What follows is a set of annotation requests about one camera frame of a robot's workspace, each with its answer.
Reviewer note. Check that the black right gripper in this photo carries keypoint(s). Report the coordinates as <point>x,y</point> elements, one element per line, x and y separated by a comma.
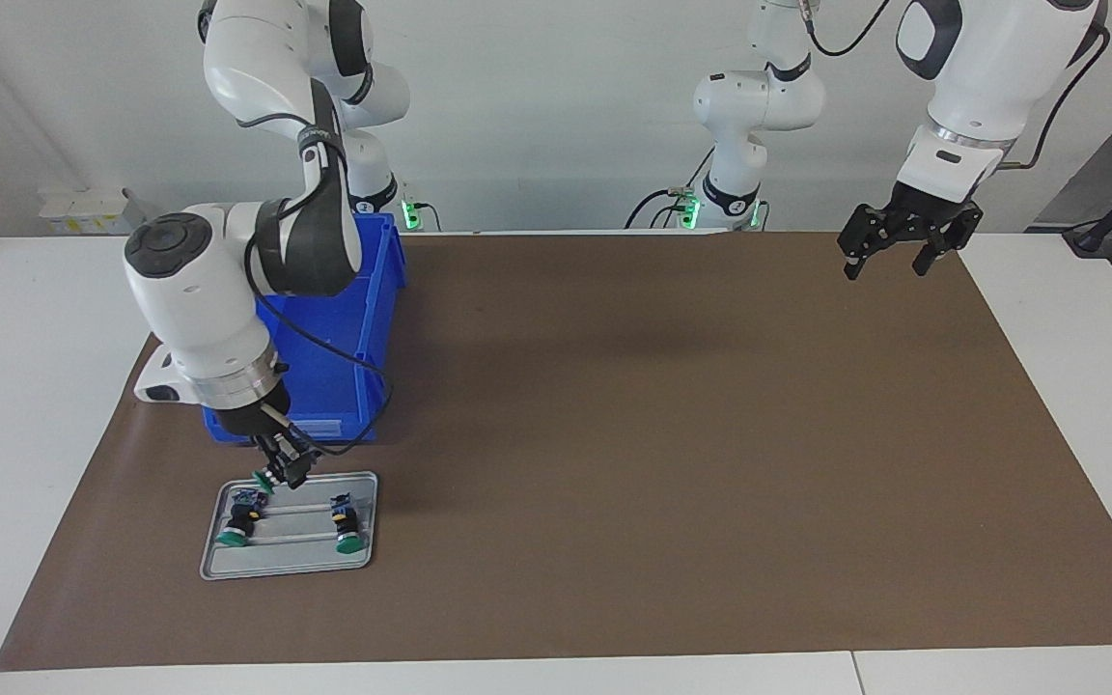
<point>257,420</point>

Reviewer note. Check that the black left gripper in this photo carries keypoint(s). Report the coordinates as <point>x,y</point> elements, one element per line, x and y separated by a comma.
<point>928,208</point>

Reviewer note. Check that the green push button switch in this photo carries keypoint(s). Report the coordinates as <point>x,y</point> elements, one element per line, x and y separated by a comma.
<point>239,521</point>
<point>263,482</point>
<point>348,529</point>

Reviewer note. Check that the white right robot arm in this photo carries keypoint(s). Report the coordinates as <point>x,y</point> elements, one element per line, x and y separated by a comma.
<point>199,290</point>

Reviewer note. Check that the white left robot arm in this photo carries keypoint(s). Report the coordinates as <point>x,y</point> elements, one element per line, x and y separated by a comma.
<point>981,68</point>

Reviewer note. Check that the silver metal tray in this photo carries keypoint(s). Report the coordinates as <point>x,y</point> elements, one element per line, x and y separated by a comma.
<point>295,562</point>

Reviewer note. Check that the blue plastic storage bin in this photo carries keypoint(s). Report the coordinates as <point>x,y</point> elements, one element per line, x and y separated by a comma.
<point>377,290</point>

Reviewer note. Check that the white cardboard box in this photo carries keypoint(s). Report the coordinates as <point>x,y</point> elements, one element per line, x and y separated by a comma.
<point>83,212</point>

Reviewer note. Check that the brown table mat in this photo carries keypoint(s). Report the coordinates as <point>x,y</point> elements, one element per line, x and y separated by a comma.
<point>710,531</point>

